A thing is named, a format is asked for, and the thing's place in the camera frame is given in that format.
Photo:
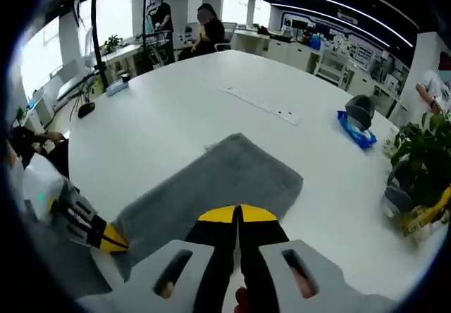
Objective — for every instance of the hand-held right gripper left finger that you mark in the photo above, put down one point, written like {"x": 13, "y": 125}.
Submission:
{"x": 211, "y": 256}

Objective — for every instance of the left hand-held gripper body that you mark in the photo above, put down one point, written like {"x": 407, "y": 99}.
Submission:
{"x": 38, "y": 189}

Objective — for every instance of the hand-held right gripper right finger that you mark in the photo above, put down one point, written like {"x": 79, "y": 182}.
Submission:
{"x": 260, "y": 256}

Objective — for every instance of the grey towel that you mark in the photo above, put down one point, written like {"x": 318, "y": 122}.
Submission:
{"x": 239, "y": 172}

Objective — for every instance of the person's right hand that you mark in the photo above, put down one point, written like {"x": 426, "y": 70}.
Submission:
{"x": 241, "y": 299}

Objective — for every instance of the person's grey clothing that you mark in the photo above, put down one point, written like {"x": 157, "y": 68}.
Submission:
{"x": 63, "y": 267}

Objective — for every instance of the black oval object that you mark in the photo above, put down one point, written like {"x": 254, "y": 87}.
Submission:
{"x": 86, "y": 110}

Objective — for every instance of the small black cup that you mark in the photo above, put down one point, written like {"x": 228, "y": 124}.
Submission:
{"x": 125, "y": 78}

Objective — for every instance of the grey pot near plant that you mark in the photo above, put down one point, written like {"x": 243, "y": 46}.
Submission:
{"x": 400, "y": 189}

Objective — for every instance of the blue wet wipes pack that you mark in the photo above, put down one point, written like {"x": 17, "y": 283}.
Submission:
{"x": 357, "y": 135}

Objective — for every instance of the small green plant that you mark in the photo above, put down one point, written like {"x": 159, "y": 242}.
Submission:
{"x": 112, "y": 43}

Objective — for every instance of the yellow bottle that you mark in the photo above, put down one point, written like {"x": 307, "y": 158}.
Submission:
{"x": 428, "y": 214}

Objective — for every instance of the grey curved device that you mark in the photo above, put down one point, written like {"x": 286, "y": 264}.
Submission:
{"x": 361, "y": 110}

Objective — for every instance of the green potted plant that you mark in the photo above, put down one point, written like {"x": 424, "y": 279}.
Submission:
{"x": 426, "y": 158}

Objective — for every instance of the white chair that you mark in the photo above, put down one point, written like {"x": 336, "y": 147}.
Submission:
{"x": 333, "y": 66}

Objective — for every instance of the row of white cabinets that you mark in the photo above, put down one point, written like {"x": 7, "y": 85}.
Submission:
{"x": 289, "y": 52}

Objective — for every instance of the grey mesh office chair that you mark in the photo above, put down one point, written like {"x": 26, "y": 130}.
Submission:
{"x": 227, "y": 36}

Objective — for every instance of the blue plastic bin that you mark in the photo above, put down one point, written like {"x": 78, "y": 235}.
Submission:
{"x": 316, "y": 42}

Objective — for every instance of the ceiling air conditioner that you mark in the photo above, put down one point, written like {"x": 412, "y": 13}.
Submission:
{"x": 347, "y": 16}

